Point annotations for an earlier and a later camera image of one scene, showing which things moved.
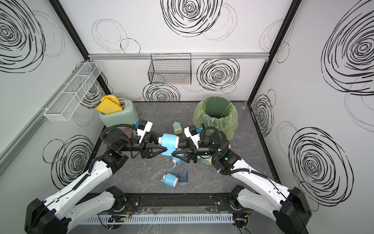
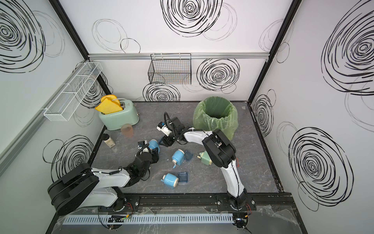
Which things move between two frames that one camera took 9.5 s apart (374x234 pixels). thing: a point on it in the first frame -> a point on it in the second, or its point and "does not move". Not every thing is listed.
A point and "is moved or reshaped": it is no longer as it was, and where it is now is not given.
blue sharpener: [176, 161] does not move
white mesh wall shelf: [63, 107] does not move
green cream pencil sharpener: [206, 160] does not move
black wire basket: [170, 68] does not move
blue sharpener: [170, 141] is moved or reshaped
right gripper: [191, 147] -> [165, 140]
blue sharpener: [170, 180] does not move
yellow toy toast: [109, 103] does not move
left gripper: [146, 150] -> [155, 156]
